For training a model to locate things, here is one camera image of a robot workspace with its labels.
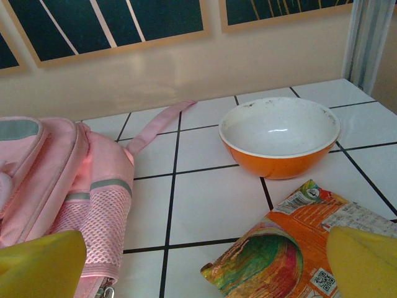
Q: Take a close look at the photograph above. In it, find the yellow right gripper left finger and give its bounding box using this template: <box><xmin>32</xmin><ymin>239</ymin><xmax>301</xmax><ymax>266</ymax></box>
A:
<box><xmin>0</xmin><ymin>229</ymin><xmax>88</xmax><ymax>298</ymax></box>

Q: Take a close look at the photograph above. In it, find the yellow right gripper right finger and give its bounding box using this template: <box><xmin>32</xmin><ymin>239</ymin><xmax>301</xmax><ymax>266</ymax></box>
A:
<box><xmin>328</xmin><ymin>225</ymin><xmax>397</xmax><ymax>298</ymax></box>

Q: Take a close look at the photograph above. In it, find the pink student backpack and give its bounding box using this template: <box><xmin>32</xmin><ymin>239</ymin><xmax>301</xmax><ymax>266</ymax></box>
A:
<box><xmin>0</xmin><ymin>99</ymin><xmax>198</xmax><ymax>298</ymax></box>

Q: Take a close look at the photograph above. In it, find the orange snack packet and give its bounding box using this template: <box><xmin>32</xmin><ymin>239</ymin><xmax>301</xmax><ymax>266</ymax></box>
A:
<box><xmin>200</xmin><ymin>179</ymin><xmax>397</xmax><ymax>298</ymax></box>

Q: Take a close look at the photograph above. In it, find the aluminium frame post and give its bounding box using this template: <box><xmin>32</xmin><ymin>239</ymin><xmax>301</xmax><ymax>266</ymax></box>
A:
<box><xmin>341</xmin><ymin>0</ymin><xmax>397</xmax><ymax>94</ymax></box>

